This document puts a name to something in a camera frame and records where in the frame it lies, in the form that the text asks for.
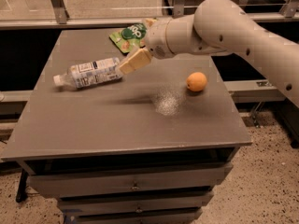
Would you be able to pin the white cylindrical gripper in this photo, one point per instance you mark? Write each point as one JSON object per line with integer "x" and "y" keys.
{"x": 155, "y": 38}

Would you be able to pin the clear plastic bottle blue label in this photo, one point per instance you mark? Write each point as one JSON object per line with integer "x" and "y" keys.
{"x": 85, "y": 75}

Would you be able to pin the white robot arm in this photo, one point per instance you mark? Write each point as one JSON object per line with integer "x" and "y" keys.
{"x": 219, "y": 26}

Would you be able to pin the green snack bag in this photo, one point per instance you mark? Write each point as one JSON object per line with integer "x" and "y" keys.
{"x": 130, "y": 37}

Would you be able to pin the orange fruit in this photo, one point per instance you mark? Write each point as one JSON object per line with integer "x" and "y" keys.
{"x": 196, "y": 81}

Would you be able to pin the grey drawer cabinet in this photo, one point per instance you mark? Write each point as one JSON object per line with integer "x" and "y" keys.
{"x": 149, "y": 119}

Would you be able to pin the middle drawer with knob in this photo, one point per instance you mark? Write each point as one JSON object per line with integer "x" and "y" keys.
{"x": 136, "y": 202}

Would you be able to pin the drawer with knob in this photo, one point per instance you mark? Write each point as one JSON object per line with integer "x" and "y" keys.
{"x": 125, "y": 181}
{"x": 136, "y": 202}

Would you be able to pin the bottom drawer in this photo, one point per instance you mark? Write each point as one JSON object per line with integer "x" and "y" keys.
{"x": 171, "y": 216}

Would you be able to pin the top drawer with knob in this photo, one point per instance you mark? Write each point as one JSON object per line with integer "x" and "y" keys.
{"x": 125, "y": 181}

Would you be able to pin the metal railing frame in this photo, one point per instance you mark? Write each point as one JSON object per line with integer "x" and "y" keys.
{"x": 42, "y": 12}

